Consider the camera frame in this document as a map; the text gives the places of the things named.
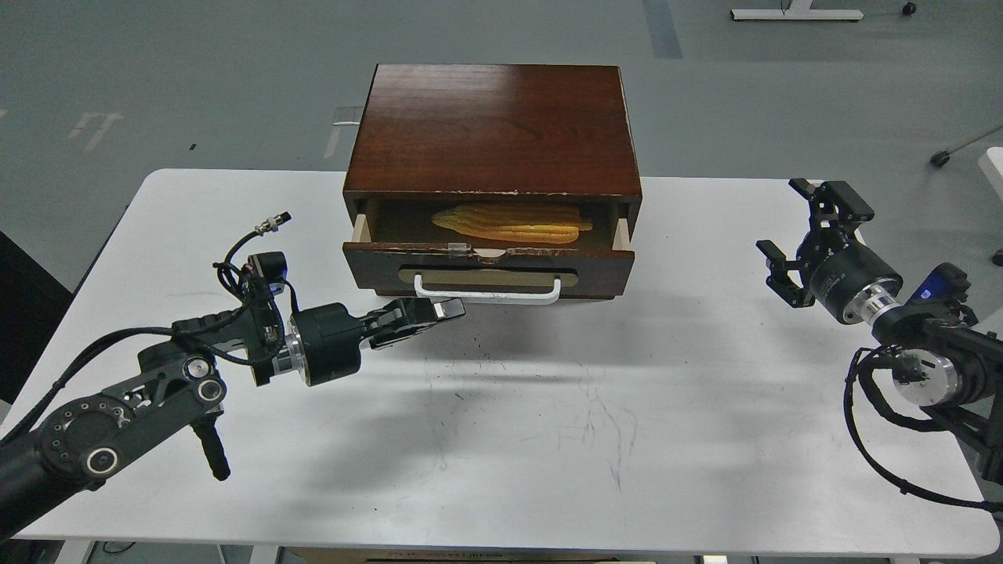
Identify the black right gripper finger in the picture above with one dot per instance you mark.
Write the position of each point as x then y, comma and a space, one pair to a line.
836, 210
778, 277

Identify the white table base background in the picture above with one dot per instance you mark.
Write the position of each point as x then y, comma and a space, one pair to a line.
797, 11

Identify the black caster wheel leg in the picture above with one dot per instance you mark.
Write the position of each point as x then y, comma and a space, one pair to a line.
941, 157

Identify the yellow corn cob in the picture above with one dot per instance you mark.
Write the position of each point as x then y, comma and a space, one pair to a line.
556, 224

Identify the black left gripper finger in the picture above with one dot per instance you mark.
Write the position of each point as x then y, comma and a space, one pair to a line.
414, 313
385, 335

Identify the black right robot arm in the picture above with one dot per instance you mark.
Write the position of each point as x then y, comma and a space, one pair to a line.
930, 371

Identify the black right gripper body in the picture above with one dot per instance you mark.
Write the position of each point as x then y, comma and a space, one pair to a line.
841, 273

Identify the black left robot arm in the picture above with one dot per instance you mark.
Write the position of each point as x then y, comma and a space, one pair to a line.
53, 454

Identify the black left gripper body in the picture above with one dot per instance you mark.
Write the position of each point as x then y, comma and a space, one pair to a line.
328, 340

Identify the wooden drawer with white handle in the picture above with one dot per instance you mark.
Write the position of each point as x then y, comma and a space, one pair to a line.
395, 240

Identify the dark wooden drawer cabinet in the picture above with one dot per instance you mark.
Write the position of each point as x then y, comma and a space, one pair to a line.
551, 132

